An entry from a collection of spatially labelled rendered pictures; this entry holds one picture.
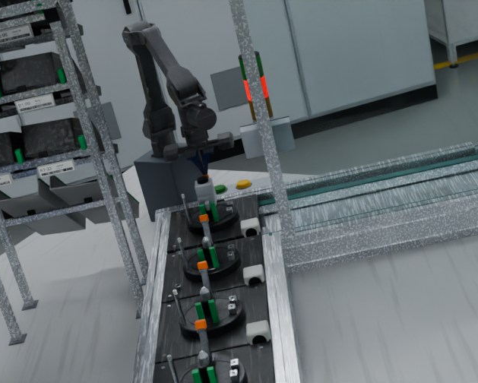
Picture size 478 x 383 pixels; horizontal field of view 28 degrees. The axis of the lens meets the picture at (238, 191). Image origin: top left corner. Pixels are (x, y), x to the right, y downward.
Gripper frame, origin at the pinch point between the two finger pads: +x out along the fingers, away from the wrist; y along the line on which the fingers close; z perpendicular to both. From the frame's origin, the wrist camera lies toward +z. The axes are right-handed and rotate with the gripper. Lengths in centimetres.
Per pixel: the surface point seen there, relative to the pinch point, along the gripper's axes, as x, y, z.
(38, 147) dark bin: -23.5, 33.5, -27.8
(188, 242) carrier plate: 11.7, 6.1, -21.6
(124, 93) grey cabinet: 54, 63, 278
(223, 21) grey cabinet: 29, 0, 288
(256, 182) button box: 12.7, -12.2, 10.0
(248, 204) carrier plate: 11.7, -9.6, -5.6
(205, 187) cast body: 0.8, -0.7, -14.5
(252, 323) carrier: 10, -9, -70
